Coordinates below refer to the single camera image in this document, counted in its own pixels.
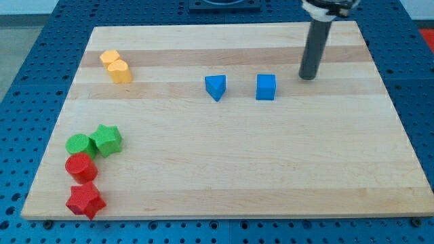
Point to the yellow hexagon block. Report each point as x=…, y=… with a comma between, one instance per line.
x=108, y=57

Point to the wooden board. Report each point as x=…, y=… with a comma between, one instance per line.
x=333, y=147

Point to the red cylinder block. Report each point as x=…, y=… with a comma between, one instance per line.
x=81, y=168

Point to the blue cube block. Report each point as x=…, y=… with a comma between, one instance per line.
x=266, y=87

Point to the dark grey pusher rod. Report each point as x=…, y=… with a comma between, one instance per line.
x=313, y=50

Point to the red star block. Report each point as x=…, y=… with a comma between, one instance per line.
x=85, y=200

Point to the blue triangle block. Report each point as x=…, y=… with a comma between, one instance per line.
x=215, y=86

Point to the green cylinder block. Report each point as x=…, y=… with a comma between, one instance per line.
x=81, y=143

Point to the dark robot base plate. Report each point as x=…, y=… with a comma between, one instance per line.
x=224, y=5

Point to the yellow heart block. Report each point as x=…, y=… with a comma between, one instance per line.
x=119, y=72

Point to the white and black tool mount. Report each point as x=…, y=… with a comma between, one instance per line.
x=328, y=10

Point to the green star block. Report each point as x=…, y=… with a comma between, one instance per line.
x=107, y=140

